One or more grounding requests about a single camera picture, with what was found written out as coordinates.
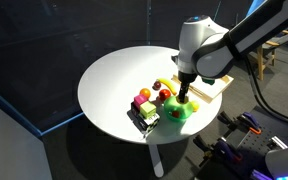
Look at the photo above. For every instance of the yellow-green soft block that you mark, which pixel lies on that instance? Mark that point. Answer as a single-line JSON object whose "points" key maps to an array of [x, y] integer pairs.
{"points": [[147, 109]]}

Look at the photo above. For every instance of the dark red plastic plum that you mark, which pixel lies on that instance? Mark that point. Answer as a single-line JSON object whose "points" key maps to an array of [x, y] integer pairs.
{"points": [[157, 85]]}

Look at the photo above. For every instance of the wooden chair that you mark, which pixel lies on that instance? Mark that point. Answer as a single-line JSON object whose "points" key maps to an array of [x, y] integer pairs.
{"points": [[260, 63]]}

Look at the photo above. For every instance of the yellow plastic banana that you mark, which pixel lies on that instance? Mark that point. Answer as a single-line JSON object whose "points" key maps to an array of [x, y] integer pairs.
{"points": [[168, 85]]}

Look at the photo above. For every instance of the large yellow-orange plastic fruit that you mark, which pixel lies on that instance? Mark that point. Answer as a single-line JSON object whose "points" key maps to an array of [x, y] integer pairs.
{"points": [[195, 106]]}

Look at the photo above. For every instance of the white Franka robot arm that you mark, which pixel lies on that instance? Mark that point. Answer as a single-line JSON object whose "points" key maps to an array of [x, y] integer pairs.
{"points": [[210, 46]]}

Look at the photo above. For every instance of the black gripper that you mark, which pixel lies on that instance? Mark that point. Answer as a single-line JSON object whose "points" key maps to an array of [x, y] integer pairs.
{"points": [[187, 77]]}

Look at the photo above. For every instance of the red plastic tomato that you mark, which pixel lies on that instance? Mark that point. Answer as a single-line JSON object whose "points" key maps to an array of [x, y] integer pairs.
{"points": [[164, 94]]}

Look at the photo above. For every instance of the green translucent plastic bowl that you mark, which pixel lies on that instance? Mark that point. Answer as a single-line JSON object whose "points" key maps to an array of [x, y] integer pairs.
{"points": [[184, 111]]}

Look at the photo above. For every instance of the light wooden tray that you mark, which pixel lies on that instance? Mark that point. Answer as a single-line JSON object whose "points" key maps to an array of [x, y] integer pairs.
{"points": [[214, 90]]}

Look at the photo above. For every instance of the black perforated breadboard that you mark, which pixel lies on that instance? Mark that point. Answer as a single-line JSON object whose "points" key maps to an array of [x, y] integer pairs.
{"points": [[257, 146]]}

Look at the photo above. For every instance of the pink soft block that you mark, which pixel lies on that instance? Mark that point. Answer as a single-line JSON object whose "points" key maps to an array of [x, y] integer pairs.
{"points": [[140, 100]]}

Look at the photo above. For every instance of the silver metal bracket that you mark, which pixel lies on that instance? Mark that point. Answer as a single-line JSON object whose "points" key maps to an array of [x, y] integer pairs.
{"points": [[278, 142]]}

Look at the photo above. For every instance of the black white zebra block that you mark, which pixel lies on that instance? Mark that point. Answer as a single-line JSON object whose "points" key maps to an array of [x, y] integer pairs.
{"points": [[150, 122]]}

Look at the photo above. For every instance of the orange plastic fruit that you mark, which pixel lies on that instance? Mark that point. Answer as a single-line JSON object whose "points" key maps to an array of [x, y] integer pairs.
{"points": [[145, 93]]}

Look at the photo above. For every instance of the red plastic strawberry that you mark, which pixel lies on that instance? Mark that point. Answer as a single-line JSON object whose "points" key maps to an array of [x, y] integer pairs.
{"points": [[175, 114]]}

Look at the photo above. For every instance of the purple spring clamp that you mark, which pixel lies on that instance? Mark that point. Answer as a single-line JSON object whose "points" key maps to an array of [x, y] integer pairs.
{"points": [[224, 150], [247, 121]]}

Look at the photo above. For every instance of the blue enclosure floor rail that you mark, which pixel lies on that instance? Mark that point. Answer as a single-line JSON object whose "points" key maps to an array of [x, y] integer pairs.
{"points": [[17, 111]]}

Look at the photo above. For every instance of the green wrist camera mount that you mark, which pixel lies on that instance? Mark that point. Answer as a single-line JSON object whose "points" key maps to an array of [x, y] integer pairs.
{"points": [[209, 81]]}

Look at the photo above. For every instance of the white table base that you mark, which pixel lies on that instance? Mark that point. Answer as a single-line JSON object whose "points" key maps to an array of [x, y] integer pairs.
{"points": [[156, 160]]}

